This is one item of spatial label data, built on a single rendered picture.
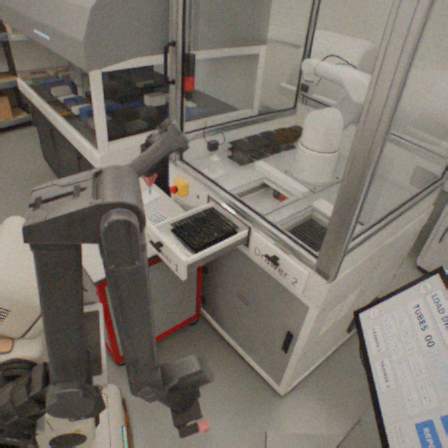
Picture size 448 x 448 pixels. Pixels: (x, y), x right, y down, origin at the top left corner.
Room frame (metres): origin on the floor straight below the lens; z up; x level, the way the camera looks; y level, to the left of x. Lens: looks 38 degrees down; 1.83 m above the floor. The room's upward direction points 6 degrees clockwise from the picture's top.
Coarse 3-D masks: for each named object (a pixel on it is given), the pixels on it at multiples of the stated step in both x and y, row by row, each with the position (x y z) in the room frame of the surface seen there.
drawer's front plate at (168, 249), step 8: (152, 232) 1.09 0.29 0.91; (152, 240) 1.09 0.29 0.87; (160, 240) 1.04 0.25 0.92; (152, 248) 1.09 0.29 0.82; (160, 248) 1.04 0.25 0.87; (168, 248) 1.00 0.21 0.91; (160, 256) 1.04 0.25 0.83; (168, 256) 1.00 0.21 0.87; (176, 256) 0.96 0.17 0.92; (168, 264) 1.00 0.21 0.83; (176, 264) 0.96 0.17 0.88; (184, 264) 0.93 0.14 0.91; (176, 272) 0.96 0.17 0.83; (184, 272) 0.93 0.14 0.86
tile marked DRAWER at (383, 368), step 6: (378, 360) 0.53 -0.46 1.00; (384, 360) 0.53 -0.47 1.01; (378, 366) 0.52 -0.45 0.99; (384, 366) 0.51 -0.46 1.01; (390, 366) 0.50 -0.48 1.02; (378, 372) 0.50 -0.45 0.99; (384, 372) 0.49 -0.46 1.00; (390, 372) 0.49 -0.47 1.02; (378, 378) 0.48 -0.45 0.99; (384, 378) 0.48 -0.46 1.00; (390, 378) 0.47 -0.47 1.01; (384, 384) 0.46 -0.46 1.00; (390, 384) 0.46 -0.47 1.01; (396, 384) 0.45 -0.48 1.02; (384, 390) 0.45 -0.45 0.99
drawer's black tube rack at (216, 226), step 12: (192, 216) 1.23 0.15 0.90; (204, 216) 1.24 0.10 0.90; (216, 216) 1.25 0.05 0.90; (180, 228) 1.15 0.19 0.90; (192, 228) 1.15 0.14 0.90; (204, 228) 1.17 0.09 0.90; (216, 228) 1.21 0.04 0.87; (228, 228) 1.18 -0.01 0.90; (180, 240) 1.11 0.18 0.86; (204, 240) 1.08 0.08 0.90; (216, 240) 1.13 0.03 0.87
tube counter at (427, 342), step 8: (424, 336) 0.55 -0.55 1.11; (432, 336) 0.54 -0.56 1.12; (424, 344) 0.52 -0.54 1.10; (432, 344) 0.52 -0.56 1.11; (432, 352) 0.49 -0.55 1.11; (440, 352) 0.49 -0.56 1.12; (432, 360) 0.48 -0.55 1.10; (440, 360) 0.47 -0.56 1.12; (432, 368) 0.46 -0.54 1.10; (440, 368) 0.45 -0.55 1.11; (440, 376) 0.43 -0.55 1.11; (440, 384) 0.41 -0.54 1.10; (440, 392) 0.39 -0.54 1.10
